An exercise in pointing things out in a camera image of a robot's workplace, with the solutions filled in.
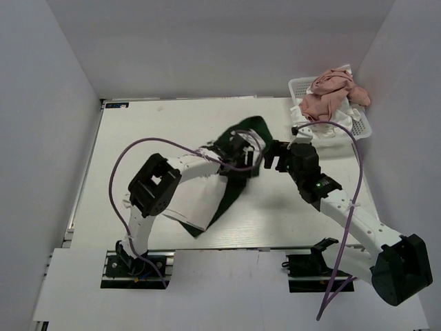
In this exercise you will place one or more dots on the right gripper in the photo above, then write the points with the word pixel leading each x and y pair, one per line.
pixel 277 149

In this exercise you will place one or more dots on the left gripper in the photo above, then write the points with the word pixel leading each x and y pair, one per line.
pixel 238 174

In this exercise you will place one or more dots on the white and green t-shirt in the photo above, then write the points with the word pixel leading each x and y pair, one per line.
pixel 198 203

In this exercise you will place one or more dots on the pink t-shirt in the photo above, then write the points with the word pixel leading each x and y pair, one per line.
pixel 328 91

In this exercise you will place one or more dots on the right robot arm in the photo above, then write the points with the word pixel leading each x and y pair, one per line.
pixel 397 266

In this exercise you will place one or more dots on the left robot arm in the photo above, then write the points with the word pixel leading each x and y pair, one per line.
pixel 152 188

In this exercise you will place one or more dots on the white cloths in basket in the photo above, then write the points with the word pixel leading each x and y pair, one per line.
pixel 331 102

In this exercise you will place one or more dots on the white plastic basket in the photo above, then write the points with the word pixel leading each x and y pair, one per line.
pixel 347 113

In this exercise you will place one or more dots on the blue label sticker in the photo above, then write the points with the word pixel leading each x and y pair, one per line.
pixel 116 105

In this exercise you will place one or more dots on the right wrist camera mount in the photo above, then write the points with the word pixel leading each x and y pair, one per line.
pixel 301 135

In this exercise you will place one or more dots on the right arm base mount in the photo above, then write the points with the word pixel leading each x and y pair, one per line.
pixel 307 272

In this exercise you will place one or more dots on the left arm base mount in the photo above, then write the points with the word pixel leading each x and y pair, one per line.
pixel 116 275

